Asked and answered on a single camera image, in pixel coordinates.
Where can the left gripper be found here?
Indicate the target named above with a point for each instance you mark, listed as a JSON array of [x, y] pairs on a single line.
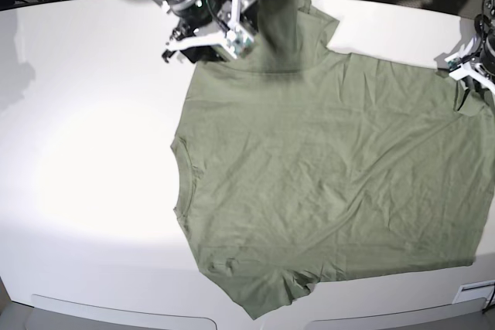
[[477, 61]]

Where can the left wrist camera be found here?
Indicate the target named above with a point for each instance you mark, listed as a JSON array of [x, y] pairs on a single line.
[[454, 65]]

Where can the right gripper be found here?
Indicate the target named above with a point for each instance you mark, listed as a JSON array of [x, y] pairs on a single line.
[[200, 33]]

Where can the white label sticker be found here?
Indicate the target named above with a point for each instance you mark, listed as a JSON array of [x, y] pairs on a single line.
[[469, 292]]

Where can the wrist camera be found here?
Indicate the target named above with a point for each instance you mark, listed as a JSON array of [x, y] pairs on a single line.
[[238, 42], [454, 65]]

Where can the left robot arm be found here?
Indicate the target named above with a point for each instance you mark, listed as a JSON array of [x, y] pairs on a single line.
[[484, 22]]

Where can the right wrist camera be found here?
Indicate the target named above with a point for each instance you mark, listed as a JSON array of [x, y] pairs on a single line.
[[238, 42]]

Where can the green T-shirt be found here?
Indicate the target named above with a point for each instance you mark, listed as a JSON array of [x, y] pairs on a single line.
[[299, 165]]

